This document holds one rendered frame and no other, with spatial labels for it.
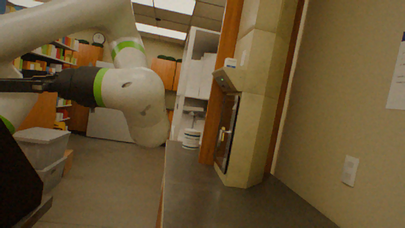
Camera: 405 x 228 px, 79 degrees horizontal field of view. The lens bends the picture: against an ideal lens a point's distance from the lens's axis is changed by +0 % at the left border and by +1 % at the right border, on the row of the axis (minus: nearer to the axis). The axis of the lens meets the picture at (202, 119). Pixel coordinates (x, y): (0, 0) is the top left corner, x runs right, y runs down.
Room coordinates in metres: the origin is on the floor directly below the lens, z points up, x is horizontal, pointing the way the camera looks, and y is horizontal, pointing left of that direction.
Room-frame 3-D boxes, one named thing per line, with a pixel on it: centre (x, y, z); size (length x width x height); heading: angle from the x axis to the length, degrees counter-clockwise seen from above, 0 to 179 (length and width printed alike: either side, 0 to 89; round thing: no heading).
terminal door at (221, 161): (1.34, -0.14, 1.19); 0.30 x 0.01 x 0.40; 8
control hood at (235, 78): (1.34, -0.09, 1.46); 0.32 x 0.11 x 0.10; 9
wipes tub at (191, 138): (1.94, 0.06, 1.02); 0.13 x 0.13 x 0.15
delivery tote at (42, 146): (2.74, 1.76, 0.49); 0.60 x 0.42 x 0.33; 9
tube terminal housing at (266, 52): (1.36, -0.27, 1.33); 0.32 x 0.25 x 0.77; 9
